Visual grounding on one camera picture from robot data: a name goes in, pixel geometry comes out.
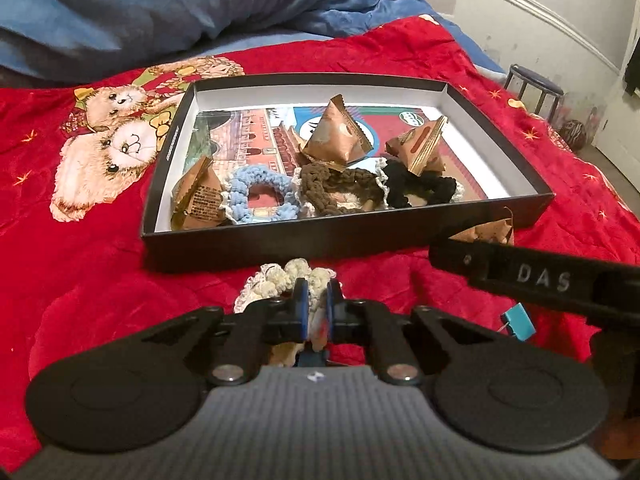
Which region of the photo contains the red bear printed blanket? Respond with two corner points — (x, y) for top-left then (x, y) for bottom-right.
(0, 14), (640, 457)

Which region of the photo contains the colourful history textbook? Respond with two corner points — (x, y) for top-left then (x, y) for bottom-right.
(185, 105), (489, 222)

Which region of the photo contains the black shallow cardboard box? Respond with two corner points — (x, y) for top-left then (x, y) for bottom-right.
(140, 72), (557, 274)

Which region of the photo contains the black crochet scrunchie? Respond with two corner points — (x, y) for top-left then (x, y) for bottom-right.
(375, 157), (464, 210)

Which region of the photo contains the dark round ball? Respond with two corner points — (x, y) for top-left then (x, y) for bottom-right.
(559, 119), (587, 154)

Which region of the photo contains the blue plush blanket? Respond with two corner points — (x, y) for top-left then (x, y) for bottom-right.
(0, 0), (507, 87)

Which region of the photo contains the hanging dark blue garment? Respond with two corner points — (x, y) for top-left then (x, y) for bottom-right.
(622, 49), (640, 97)

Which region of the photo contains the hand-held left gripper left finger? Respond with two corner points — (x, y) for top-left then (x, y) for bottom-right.
(142, 277), (309, 387)

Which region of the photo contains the brown crochet scrunchie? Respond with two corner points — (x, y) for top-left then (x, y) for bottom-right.
(295, 161), (389, 217)

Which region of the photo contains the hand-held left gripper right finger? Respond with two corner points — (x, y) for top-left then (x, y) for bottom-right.
(326, 280), (482, 387)

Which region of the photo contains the white crochet scrunchie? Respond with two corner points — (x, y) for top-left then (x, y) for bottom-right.
(234, 258), (344, 367)

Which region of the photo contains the round blue topped stool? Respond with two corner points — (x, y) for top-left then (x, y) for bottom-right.
(504, 64), (565, 117)

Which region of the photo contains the small light blue clip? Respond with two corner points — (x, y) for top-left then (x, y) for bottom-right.
(500, 304), (536, 342)

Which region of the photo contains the brown triangular snack packet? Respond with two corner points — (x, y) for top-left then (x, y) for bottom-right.
(171, 156), (227, 231)
(451, 207), (516, 247)
(384, 116), (449, 176)
(300, 95), (374, 171)

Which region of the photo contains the light blue crochet scrunchie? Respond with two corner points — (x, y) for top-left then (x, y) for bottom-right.
(220, 165), (297, 224)

